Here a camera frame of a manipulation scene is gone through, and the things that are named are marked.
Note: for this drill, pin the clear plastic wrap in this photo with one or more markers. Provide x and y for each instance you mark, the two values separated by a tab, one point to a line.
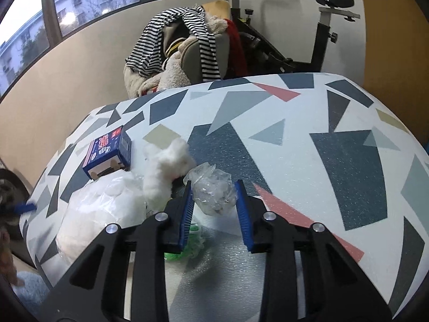
212	191

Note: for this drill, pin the person's left hand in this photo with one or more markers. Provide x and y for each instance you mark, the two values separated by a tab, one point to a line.
7	258

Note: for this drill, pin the white cotton wad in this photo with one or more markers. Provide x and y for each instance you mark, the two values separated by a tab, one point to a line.
164	167

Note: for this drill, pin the black yellow striped garment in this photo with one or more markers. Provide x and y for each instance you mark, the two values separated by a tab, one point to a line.
174	46

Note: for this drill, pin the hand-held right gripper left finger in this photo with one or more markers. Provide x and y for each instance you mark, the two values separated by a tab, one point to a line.
187	218

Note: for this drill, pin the blue cardboard box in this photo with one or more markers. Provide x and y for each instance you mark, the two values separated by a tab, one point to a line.
104	151

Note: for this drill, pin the black exercise bike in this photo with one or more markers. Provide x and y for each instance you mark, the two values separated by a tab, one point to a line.
321	40

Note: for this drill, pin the red white cloth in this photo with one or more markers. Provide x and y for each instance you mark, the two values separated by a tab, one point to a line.
150	90

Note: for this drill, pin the light blue fluffy pajama leg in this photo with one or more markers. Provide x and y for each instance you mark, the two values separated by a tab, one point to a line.
32	288

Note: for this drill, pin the white bag of cotton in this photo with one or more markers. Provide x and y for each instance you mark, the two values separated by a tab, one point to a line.
100	208

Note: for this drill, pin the window with dark frame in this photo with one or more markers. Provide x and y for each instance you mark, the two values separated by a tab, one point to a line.
52	6

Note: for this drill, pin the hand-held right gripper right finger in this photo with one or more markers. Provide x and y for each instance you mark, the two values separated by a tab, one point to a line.
243	218

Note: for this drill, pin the green plastic wrapper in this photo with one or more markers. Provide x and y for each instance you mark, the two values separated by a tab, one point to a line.
191	241

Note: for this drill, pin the yellow wooden panel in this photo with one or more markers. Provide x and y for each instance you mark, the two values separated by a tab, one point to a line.
395	40

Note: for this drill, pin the black white striped shirt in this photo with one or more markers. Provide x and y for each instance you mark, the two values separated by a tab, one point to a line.
147	50

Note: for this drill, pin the grey apartment building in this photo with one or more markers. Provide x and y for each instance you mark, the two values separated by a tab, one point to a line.
87	3

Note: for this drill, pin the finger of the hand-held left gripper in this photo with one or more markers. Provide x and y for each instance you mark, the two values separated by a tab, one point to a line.
26	207

